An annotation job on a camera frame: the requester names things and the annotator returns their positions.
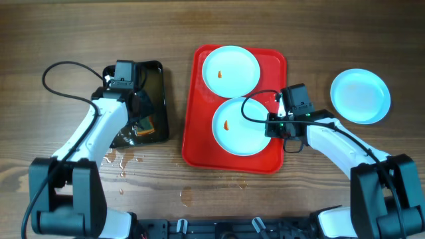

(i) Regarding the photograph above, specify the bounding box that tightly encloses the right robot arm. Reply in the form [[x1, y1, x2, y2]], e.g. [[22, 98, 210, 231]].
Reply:
[[266, 110, 424, 238]]

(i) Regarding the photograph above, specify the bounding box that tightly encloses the light blue plate bottom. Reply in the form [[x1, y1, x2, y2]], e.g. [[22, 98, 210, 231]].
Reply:
[[330, 68, 391, 125]]

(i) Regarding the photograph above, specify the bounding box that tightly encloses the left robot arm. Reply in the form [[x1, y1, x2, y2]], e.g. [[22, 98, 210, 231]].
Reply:
[[21, 87, 151, 238]]

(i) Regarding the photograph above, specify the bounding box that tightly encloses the orange green sponge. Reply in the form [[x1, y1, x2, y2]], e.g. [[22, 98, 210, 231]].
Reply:
[[133, 116, 155, 136]]

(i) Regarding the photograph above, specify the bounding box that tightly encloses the black water tray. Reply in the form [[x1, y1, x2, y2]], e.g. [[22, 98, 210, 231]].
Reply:
[[110, 60, 169, 149]]

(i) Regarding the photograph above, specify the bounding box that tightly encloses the light blue plate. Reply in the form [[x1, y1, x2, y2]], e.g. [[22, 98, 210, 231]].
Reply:
[[202, 46, 260, 98], [330, 68, 391, 125], [212, 97, 271, 156]]

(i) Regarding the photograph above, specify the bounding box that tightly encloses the light blue plate top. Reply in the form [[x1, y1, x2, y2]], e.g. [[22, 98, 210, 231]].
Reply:
[[202, 46, 260, 98]]

